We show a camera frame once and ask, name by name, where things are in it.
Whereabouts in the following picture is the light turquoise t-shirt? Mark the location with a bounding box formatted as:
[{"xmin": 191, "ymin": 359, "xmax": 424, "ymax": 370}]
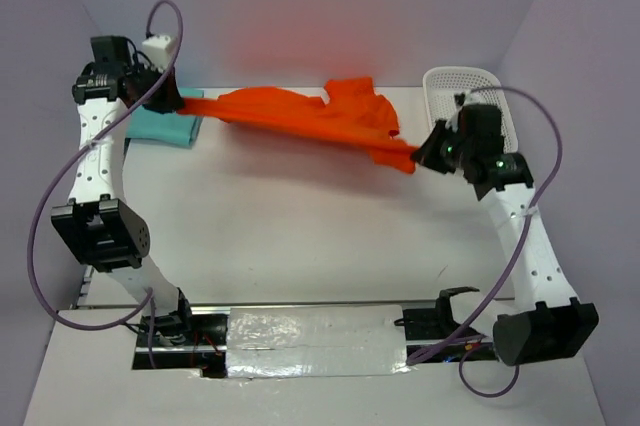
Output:
[{"xmin": 126, "ymin": 106, "xmax": 203, "ymax": 148}]

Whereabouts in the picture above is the orange t-shirt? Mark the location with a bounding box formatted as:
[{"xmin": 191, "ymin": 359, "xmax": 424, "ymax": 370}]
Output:
[{"xmin": 178, "ymin": 77, "xmax": 417, "ymax": 174}]

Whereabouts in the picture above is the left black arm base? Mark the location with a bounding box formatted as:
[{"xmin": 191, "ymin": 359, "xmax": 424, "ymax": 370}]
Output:
[{"xmin": 128, "ymin": 312, "xmax": 229, "ymax": 379}]

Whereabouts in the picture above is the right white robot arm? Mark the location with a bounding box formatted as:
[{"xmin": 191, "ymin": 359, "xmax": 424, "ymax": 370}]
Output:
[{"xmin": 412, "ymin": 103, "xmax": 599, "ymax": 366}]

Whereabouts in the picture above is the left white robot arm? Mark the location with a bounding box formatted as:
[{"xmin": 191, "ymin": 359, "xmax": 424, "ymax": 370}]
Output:
[{"xmin": 51, "ymin": 34, "xmax": 196, "ymax": 345}]

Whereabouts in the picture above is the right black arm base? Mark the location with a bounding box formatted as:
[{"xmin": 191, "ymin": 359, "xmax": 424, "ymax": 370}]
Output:
[{"xmin": 394, "ymin": 287, "xmax": 497, "ymax": 366}]

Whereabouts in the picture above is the white plastic basket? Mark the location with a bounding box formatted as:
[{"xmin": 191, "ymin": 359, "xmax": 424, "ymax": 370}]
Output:
[{"xmin": 422, "ymin": 66, "xmax": 519, "ymax": 153}]

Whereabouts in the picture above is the silver foil tape sheet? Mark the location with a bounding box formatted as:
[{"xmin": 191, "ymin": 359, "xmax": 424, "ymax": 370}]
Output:
[{"xmin": 226, "ymin": 305, "xmax": 409, "ymax": 379}]

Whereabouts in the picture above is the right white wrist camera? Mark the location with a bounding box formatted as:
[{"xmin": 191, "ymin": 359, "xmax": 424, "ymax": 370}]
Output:
[{"xmin": 446, "ymin": 90, "xmax": 478, "ymax": 132}]

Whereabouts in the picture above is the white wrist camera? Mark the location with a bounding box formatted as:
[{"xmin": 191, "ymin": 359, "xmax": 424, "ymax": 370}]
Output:
[
  {"xmin": 446, "ymin": 90, "xmax": 478, "ymax": 132},
  {"xmin": 141, "ymin": 34, "xmax": 177, "ymax": 72}
]

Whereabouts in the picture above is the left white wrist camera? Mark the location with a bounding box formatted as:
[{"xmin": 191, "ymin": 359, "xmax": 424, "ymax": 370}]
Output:
[{"xmin": 141, "ymin": 34, "xmax": 177, "ymax": 72}]

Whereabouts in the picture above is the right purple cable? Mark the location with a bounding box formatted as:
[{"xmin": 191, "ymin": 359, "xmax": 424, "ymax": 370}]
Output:
[{"xmin": 407, "ymin": 85, "xmax": 566, "ymax": 398}]

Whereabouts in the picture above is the purple cable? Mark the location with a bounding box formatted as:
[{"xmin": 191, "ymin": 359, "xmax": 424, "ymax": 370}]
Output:
[
  {"xmin": 407, "ymin": 85, "xmax": 566, "ymax": 398},
  {"xmin": 27, "ymin": 0, "xmax": 184, "ymax": 367}
]

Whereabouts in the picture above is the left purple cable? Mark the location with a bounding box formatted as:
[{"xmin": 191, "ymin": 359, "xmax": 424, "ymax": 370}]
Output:
[{"xmin": 27, "ymin": 0, "xmax": 184, "ymax": 367}]

